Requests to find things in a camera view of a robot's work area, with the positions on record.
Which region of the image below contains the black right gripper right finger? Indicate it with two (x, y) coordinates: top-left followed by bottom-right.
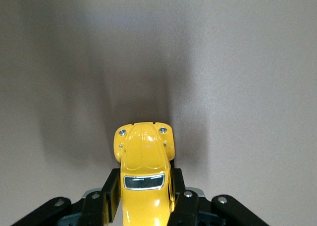
(168, 168), (269, 226)

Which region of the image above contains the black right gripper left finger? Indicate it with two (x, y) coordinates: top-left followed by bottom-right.
(11, 168), (124, 226)

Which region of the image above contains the yellow beetle toy car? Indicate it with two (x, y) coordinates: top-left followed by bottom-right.
(113, 121), (176, 226)

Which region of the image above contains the brown table mat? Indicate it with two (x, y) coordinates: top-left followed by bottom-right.
(0, 0), (317, 226)

